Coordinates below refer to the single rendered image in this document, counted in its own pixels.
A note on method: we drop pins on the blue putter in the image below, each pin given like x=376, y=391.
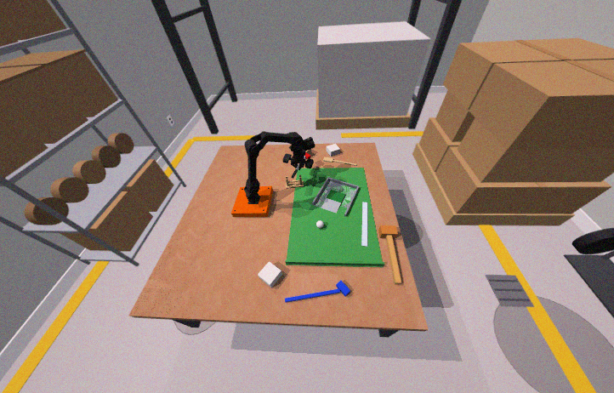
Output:
x=341, y=288

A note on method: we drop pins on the white cube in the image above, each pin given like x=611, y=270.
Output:
x=270, y=274
x=333, y=150

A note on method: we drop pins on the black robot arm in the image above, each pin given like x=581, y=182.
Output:
x=298, y=147

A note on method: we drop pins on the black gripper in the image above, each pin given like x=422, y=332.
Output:
x=298, y=159

